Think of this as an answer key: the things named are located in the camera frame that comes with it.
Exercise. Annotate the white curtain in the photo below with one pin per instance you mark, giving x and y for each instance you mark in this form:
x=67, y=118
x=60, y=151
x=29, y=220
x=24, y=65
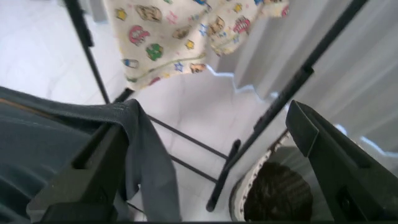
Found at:
x=342, y=68

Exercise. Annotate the cream printed garment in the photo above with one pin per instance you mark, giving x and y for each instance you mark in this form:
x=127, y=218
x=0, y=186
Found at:
x=186, y=34

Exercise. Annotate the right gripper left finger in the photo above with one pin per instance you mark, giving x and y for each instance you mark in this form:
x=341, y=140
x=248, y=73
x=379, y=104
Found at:
x=84, y=186

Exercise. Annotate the white laundry basket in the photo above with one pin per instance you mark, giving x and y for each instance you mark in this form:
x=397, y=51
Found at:
x=273, y=193

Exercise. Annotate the black clothes rack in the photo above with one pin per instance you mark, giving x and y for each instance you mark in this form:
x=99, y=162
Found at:
x=276, y=105

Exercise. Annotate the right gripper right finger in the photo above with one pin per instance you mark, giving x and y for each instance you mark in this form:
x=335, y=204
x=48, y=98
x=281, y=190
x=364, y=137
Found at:
x=348, y=174

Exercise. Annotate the grey sleeveless shirt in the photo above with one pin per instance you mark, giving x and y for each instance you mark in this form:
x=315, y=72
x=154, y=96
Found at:
x=62, y=143

